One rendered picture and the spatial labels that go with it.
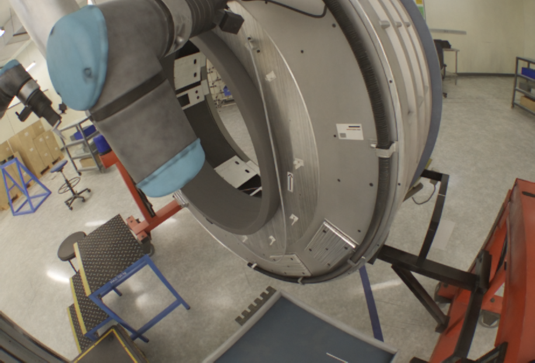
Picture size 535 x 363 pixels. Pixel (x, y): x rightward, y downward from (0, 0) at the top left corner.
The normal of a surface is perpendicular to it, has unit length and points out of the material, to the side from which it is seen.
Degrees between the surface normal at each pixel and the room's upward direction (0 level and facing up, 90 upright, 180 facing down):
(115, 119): 96
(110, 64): 115
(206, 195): 21
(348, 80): 90
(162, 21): 91
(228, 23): 124
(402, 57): 82
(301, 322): 0
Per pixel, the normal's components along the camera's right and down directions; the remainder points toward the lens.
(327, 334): -0.19, -0.85
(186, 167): 0.79, 0.18
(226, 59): 0.50, -0.32
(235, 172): 0.18, -0.68
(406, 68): -0.24, 0.41
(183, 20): 0.97, 0.11
